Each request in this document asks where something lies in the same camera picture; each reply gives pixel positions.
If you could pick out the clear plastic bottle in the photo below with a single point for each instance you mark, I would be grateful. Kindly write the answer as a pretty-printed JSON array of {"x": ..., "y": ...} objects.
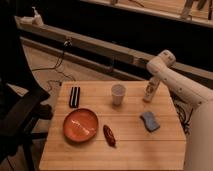
[{"x": 151, "y": 89}]

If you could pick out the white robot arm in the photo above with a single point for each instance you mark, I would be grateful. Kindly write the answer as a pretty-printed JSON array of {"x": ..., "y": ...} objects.
[{"x": 199, "y": 147}]

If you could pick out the white soap dispenser bottle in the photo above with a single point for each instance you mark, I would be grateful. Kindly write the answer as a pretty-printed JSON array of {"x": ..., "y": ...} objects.
[{"x": 38, "y": 18}]

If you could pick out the wooden table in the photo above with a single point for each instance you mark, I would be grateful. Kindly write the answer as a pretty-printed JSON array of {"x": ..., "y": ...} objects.
[{"x": 136, "y": 148}]

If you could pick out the orange round plate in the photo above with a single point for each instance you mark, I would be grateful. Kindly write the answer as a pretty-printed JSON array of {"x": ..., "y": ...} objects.
[{"x": 80, "y": 125}]

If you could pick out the dark red elongated object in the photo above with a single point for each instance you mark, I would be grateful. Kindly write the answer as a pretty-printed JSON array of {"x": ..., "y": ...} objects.
[{"x": 109, "y": 136}]

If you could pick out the blue grey sponge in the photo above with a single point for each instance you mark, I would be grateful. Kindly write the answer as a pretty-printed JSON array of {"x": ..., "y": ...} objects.
[{"x": 149, "y": 121}]

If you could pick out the black chair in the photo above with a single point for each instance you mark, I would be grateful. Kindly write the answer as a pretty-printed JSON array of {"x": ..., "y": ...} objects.
[{"x": 21, "y": 96}]

